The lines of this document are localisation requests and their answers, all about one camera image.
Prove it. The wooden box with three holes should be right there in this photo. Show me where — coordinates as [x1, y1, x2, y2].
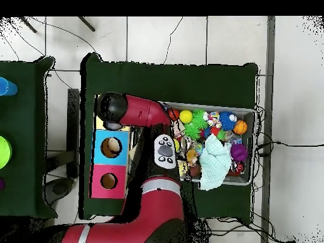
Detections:
[89, 94, 134, 199]

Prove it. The shallow clear mesh bin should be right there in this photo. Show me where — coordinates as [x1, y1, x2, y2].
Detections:
[161, 101, 256, 187]

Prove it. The smooth yellow ball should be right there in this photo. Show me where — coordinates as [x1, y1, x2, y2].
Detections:
[178, 109, 194, 125]

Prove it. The green spiky puffer ball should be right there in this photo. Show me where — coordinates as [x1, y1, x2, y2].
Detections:
[184, 123, 203, 140]

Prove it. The colourful print cloth with white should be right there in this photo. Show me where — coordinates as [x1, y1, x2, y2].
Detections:
[203, 110, 222, 128]

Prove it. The dark green table cloth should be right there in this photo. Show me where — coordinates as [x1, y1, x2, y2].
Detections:
[79, 53, 259, 223]
[0, 56, 58, 218]

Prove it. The mint muslin cloth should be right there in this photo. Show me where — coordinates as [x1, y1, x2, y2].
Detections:
[197, 133, 232, 192]

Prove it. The blue puffer toy with eyes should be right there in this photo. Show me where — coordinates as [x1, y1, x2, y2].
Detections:
[218, 111, 238, 132]

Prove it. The small orange basketball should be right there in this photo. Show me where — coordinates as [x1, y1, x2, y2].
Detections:
[232, 120, 248, 135]

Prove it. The purple knobbly ball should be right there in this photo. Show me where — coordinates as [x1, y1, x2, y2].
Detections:
[230, 143, 248, 163]

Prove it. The black tripod leg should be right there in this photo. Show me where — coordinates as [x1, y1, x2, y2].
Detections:
[18, 16, 37, 34]
[77, 16, 96, 32]

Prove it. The lime green round bowl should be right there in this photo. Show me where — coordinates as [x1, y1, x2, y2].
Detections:
[0, 135, 13, 170]

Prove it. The blue cup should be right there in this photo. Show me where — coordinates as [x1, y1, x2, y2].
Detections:
[0, 77, 18, 96]

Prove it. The thin black floor cable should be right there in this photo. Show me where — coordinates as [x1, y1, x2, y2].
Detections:
[163, 16, 184, 65]

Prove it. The black power cable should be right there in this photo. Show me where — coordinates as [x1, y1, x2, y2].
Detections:
[255, 140, 324, 156]

